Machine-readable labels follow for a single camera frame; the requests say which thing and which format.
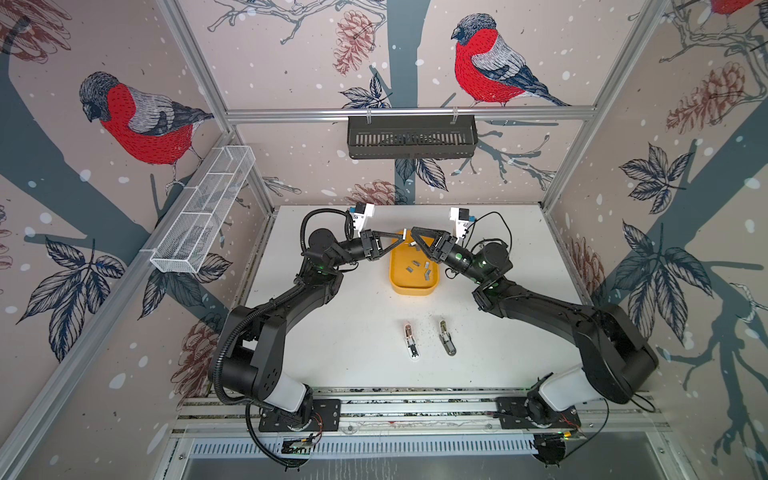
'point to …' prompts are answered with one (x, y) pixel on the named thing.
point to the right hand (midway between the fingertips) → (409, 239)
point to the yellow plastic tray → (412, 284)
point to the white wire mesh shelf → (202, 208)
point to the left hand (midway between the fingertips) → (401, 244)
